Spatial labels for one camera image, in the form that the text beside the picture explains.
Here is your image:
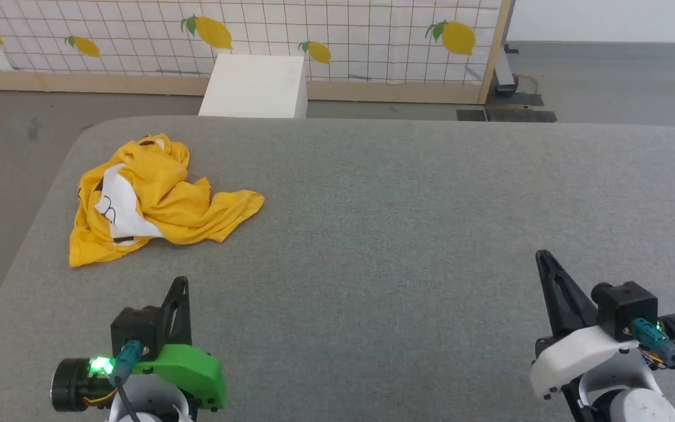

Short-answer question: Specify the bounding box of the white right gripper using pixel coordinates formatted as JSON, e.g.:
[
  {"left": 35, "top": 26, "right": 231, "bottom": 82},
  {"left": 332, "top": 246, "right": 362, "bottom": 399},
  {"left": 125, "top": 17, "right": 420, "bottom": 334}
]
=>
[{"left": 530, "top": 250, "right": 675, "bottom": 400}]

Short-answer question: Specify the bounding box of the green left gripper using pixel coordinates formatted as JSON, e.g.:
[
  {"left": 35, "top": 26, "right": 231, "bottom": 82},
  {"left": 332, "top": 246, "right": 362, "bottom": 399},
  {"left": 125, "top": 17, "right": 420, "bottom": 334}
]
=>
[{"left": 50, "top": 277, "right": 227, "bottom": 411}]

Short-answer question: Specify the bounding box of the yellow cat-face t-shirt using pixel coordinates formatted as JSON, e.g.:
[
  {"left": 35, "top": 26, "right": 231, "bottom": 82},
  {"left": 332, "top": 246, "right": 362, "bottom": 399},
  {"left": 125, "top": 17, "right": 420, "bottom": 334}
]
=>
[{"left": 69, "top": 134, "right": 265, "bottom": 268}]

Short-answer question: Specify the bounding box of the large black floor tape patch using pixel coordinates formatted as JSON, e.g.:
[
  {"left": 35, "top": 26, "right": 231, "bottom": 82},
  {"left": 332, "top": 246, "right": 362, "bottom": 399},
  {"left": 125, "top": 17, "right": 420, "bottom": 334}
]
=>
[{"left": 485, "top": 92, "right": 557, "bottom": 123}]

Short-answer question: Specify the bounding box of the grey metal partition stand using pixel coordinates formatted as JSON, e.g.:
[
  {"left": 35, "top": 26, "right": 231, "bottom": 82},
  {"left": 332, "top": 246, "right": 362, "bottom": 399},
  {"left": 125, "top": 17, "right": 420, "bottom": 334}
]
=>
[{"left": 493, "top": 43, "right": 520, "bottom": 98}]

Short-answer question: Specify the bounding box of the white rectangular block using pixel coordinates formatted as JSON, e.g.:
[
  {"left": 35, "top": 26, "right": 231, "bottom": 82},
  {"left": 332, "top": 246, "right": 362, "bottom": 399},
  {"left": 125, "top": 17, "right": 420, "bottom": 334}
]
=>
[{"left": 199, "top": 55, "right": 309, "bottom": 119}]

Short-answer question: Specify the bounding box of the lemon-print grid cloth partition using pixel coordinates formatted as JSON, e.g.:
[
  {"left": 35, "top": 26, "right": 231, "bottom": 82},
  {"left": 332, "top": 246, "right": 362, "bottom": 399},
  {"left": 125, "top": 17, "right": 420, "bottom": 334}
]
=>
[{"left": 0, "top": 0, "right": 503, "bottom": 86}]

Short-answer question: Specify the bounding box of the left camera cable teal plug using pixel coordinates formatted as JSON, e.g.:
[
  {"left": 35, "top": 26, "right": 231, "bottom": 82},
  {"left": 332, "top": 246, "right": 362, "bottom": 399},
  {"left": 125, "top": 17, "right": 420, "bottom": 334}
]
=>
[{"left": 113, "top": 340, "right": 144, "bottom": 422}]

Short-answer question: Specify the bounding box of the camera cable teal plug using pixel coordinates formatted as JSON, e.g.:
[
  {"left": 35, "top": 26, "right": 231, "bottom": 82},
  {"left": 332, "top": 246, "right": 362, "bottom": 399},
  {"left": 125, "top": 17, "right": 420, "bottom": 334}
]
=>
[
  {"left": 113, "top": 340, "right": 144, "bottom": 422},
  {"left": 632, "top": 319, "right": 675, "bottom": 406}
]

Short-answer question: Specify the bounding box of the right camera cable teal plug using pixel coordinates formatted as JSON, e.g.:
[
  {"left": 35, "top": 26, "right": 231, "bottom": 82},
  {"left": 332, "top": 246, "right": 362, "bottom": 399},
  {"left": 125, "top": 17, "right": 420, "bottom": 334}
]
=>
[{"left": 632, "top": 319, "right": 675, "bottom": 406}]

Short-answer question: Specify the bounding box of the yellow floor cable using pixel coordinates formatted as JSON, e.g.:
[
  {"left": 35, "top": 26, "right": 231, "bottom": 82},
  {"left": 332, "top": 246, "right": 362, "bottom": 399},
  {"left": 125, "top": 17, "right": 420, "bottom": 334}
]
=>
[{"left": 516, "top": 73, "right": 541, "bottom": 96}]

